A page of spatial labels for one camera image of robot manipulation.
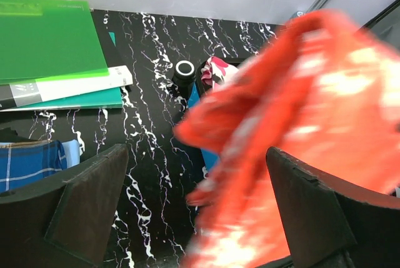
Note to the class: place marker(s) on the green plastic folder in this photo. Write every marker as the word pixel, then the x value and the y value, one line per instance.
pixel 49 40

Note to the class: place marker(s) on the light blue shirt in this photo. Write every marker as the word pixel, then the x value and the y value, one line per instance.
pixel 72 152

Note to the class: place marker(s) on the blue plaid shirt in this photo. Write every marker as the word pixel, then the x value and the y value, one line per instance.
pixel 23 166

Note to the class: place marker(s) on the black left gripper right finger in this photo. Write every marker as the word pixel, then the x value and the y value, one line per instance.
pixel 330 221

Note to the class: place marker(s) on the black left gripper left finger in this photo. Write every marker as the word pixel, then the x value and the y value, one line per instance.
pixel 65 219

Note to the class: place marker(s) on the pink camouflage shirt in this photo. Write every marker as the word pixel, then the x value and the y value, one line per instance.
pixel 216 72

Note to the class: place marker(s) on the orange tie-dye shirt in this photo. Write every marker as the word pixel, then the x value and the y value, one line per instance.
pixel 326 92

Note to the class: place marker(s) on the teal folder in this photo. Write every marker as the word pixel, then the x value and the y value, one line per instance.
pixel 105 99

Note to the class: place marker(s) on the brown plaid shirt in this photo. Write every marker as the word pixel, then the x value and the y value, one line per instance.
pixel 7 145

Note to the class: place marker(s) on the white clip file folder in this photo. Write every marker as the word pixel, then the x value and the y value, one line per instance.
pixel 24 94

